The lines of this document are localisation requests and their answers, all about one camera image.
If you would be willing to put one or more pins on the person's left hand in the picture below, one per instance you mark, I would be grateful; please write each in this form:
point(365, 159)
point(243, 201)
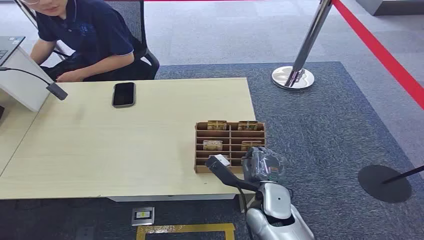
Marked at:
point(69, 76)

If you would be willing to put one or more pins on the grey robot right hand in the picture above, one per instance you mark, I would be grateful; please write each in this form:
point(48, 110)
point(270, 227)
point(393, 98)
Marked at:
point(265, 165)

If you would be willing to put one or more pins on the person's left forearm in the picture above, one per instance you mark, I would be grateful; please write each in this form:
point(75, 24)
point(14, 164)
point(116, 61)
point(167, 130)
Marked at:
point(106, 64)

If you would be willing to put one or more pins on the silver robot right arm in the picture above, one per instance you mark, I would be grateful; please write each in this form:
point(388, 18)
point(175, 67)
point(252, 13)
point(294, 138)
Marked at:
point(276, 205)

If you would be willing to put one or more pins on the person's right forearm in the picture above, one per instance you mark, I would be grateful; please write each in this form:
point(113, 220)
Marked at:
point(41, 51)

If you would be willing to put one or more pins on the wooden card holder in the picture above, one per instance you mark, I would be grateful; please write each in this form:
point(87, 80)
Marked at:
point(230, 136)

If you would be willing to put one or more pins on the person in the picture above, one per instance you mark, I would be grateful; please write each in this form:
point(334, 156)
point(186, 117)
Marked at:
point(86, 30)

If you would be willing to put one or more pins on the white laptop stand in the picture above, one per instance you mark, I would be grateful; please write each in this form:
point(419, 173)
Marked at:
point(23, 82)

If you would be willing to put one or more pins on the black smartphone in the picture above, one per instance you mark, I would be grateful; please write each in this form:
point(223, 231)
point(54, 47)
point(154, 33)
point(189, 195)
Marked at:
point(124, 94)

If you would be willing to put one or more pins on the grey laptop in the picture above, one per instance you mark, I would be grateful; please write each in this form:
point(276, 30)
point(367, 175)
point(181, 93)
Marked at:
point(8, 46)

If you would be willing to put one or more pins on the dark blue carpet mat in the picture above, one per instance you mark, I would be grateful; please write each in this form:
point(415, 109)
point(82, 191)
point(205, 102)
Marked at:
point(331, 132)

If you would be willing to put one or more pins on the light wooden desk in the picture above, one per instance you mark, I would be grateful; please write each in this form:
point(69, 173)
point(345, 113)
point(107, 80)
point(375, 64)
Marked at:
point(132, 149)
point(13, 132)

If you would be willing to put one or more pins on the black mesh office chair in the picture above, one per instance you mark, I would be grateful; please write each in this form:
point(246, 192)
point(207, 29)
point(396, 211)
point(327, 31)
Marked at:
point(132, 20)

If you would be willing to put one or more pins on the yellow floor tape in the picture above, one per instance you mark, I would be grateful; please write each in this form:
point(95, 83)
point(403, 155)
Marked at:
point(185, 228)

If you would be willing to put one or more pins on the black stanchion with round base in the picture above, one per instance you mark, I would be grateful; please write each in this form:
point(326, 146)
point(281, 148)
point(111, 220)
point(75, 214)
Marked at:
point(381, 185)

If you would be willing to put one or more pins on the steel floor socket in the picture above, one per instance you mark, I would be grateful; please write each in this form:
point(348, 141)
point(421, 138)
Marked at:
point(143, 216)

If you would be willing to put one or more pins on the red barrier belt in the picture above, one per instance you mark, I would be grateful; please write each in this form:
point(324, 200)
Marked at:
point(381, 53)

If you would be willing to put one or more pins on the grey platform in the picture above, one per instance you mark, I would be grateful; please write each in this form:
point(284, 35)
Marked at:
point(391, 6)

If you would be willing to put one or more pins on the chrome stanchion post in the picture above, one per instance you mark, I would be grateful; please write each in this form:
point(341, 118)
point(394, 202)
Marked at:
point(28, 13)
point(308, 43)

